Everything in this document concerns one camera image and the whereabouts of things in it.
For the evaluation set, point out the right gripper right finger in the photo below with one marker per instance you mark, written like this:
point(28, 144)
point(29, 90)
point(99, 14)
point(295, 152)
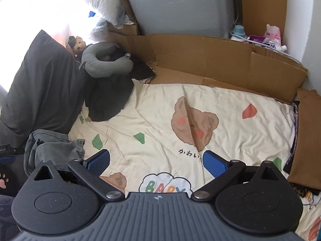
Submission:
point(224, 172)

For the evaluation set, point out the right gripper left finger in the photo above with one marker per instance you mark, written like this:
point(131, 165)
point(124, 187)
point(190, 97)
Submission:
point(88, 173)

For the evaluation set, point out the light blue denim shorts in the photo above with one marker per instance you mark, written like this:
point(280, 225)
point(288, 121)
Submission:
point(48, 145)

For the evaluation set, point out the cream cartoon bear bedsheet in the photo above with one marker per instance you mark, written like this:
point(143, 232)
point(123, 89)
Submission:
point(157, 142)

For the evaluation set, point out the black garment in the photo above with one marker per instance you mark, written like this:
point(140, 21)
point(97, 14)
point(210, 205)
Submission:
point(106, 97)

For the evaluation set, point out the grey neck pillow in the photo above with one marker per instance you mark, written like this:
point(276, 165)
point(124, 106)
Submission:
point(98, 63)

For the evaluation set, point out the brown cardboard sheet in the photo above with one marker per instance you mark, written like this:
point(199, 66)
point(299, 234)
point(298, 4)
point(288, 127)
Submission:
point(219, 61)

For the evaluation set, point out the brown teddy bear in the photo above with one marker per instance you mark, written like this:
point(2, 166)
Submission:
point(77, 45)

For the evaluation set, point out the teal cap bottle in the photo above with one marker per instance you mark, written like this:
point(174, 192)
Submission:
point(238, 34)

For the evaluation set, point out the pink white bottle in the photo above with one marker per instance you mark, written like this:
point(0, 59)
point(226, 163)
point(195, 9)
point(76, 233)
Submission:
point(272, 38)

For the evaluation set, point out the grey mattress panel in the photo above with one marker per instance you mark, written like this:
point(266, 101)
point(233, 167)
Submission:
point(208, 18)

